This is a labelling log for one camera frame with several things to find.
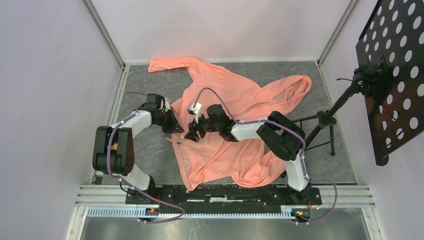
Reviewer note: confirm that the salmon pink zip jacket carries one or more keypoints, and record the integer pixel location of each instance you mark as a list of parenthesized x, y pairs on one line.
[(212, 157)]

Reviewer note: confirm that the white toothed cable track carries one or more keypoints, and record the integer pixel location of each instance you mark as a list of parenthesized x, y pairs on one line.
[(151, 213)]

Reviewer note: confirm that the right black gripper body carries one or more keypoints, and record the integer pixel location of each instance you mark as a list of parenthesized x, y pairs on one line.
[(209, 126)]

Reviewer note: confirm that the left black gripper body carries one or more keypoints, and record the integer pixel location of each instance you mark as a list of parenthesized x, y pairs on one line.
[(166, 120)]

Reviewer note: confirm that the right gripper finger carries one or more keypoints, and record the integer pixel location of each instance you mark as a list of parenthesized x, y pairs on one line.
[(193, 136), (194, 129)]

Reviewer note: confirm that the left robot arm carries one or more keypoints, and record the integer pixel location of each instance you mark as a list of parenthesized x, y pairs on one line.
[(114, 153)]

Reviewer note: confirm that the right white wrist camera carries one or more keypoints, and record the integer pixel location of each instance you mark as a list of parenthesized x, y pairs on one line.
[(195, 109)]

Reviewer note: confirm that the black perforated stand plate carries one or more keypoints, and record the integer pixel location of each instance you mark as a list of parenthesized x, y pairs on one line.
[(390, 50)]

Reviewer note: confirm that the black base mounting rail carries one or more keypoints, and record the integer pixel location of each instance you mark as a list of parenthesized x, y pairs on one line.
[(230, 199)]

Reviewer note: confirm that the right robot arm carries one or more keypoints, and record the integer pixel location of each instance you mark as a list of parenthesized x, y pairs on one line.
[(282, 136)]

